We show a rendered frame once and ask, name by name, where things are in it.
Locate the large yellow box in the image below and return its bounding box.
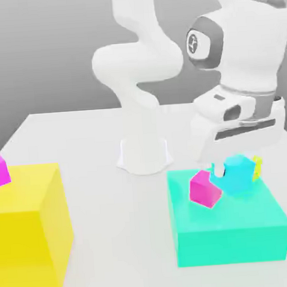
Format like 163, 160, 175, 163
0, 161, 79, 287

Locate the large teal box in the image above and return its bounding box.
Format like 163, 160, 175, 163
165, 162, 287, 270

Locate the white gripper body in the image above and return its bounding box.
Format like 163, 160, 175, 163
188, 97, 287, 165

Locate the small cyan cube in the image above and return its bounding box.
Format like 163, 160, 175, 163
208, 153, 258, 200

